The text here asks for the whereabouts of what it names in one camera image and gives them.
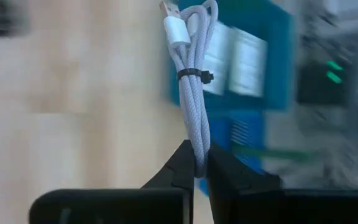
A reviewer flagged blue plastic basket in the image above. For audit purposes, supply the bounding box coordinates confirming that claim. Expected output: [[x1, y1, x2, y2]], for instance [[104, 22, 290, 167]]
[[197, 108, 267, 194]]

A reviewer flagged white braided USB cable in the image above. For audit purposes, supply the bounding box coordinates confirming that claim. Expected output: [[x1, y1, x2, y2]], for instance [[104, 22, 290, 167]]
[[159, 0, 219, 179]]

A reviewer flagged slim white box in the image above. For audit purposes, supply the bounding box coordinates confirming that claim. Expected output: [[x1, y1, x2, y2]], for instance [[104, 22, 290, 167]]
[[202, 21, 233, 96]]

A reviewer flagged teal plastic bin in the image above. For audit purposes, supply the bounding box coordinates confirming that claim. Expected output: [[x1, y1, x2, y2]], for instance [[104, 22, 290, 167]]
[[168, 0, 295, 110]]

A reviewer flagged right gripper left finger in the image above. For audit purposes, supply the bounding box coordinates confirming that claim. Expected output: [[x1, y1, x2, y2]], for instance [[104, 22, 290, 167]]
[[28, 139, 195, 224]]

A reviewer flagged black device with green lights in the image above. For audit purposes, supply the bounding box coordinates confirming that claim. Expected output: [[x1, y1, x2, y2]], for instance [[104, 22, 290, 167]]
[[296, 57, 356, 107]]

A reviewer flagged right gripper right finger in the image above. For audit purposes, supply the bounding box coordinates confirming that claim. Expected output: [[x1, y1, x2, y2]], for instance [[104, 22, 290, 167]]
[[206, 144, 358, 224]]

